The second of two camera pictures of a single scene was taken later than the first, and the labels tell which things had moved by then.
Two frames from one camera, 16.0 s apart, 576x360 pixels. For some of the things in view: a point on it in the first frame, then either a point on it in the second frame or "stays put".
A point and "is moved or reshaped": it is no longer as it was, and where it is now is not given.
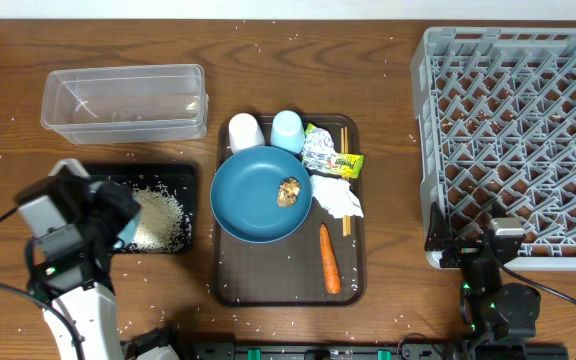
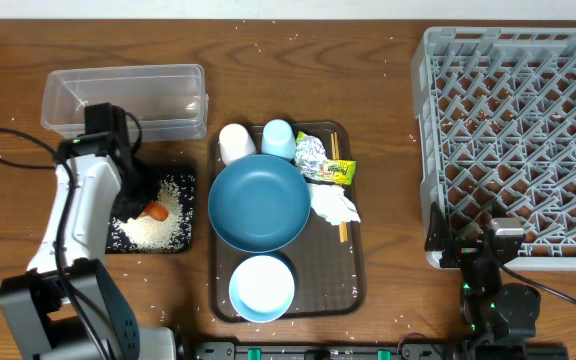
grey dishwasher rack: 519,116 stays put
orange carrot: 331,266 to 156,210
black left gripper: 125,202 to 129,210
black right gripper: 441,237 stays put
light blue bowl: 128,232 to 261,288
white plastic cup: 244,132 to 235,141
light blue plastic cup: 287,131 to 278,139
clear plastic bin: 127,104 stays put
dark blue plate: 261,194 is moved or reshaped
